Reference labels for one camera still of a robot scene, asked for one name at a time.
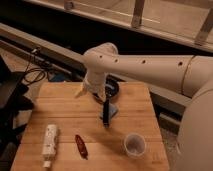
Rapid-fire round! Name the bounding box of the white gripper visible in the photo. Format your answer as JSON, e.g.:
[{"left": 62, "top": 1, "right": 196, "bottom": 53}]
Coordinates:
[{"left": 75, "top": 71, "right": 107, "bottom": 102}]

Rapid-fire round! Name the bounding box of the dark red pepper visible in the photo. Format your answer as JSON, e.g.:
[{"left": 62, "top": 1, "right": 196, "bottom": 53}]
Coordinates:
[{"left": 75, "top": 135, "right": 88, "bottom": 159}]

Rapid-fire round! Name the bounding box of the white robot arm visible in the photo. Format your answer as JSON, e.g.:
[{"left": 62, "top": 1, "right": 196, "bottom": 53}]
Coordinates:
[{"left": 78, "top": 43, "right": 213, "bottom": 171}]

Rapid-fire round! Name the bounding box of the white ceramic bowl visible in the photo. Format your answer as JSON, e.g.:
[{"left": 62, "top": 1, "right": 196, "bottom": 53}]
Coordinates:
[{"left": 123, "top": 133, "right": 146, "bottom": 159}]

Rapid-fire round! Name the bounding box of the black frying pan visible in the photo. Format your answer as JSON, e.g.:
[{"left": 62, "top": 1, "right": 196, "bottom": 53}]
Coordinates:
[{"left": 93, "top": 79, "right": 119, "bottom": 127}]

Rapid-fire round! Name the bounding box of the blue sponge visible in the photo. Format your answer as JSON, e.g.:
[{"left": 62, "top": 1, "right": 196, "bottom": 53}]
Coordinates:
[{"left": 100, "top": 103, "right": 118, "bottom": 119}]

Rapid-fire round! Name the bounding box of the white game remote controller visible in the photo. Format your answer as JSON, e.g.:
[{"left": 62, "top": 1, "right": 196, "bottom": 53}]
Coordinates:
[{"left": 42, "top": 124, "right": 58, "bottom": 168}]

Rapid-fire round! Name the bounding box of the black chair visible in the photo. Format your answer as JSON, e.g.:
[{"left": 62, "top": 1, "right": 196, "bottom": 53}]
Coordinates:
[{"left": 0, "top": 56, "right": 35, "bottom": 158}]

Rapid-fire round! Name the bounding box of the black cable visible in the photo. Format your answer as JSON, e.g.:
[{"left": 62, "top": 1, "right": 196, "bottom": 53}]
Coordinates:
[{"left": 21, "top": 46, "right": 54, "bottom": 85}]

